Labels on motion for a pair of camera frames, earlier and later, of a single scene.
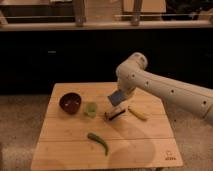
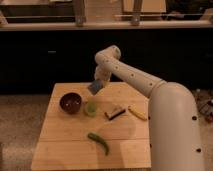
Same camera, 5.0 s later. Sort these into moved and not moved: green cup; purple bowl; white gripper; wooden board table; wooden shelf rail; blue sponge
Moved: blue sponge; white gripper
Not moved: wooden shelf rail; green cup; purple bowl; wooden board table
